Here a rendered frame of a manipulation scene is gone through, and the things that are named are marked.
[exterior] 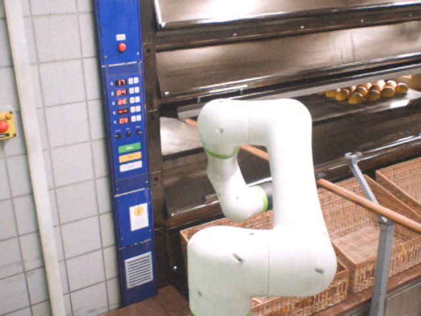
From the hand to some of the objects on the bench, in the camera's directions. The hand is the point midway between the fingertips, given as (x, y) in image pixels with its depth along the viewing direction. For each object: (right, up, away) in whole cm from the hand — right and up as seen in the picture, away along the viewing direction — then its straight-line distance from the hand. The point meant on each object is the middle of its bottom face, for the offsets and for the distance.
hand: (316, 181), depth 187 cm
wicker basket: (+34, -38, +70) cm, 87 cm away
